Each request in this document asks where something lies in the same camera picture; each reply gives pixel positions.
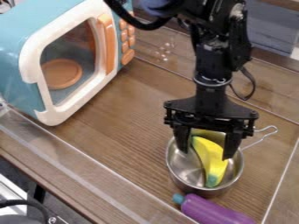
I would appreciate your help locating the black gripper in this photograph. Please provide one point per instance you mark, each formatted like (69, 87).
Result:
(209, 111)

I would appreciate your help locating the yellow toy banana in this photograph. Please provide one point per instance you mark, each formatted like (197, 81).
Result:
(208, 144)

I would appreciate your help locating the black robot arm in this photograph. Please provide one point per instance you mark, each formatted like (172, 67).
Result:
(219, 38)

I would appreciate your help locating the purple toy eggplant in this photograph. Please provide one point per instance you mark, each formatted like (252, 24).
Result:
(207, 212)

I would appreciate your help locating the blue grey sofa background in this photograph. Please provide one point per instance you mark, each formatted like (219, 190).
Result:
(272, 27)

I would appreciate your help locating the orange microwave turntable plate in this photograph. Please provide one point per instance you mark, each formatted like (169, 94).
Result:
(61, 73)

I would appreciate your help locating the blue toy microwave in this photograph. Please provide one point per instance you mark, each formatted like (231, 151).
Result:
(43, 30)

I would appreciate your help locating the silver pot with wire handle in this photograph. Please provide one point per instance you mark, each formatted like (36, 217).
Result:
(187, 172)

